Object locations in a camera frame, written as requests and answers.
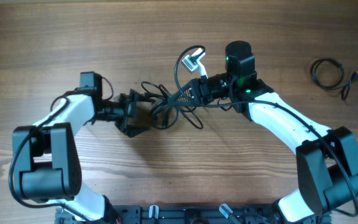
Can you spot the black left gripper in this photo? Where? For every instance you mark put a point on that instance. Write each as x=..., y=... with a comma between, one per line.
x=128, y=112

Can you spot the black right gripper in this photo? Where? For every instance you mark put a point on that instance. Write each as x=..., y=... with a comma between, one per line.
x=198, y=90

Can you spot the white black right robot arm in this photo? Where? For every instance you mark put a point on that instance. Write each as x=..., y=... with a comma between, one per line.
x=326, y=159

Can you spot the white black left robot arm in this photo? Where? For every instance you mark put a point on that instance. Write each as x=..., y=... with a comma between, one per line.
x=45, y=170

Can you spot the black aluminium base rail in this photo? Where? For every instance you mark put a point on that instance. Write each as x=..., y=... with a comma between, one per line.
x=247, y=214

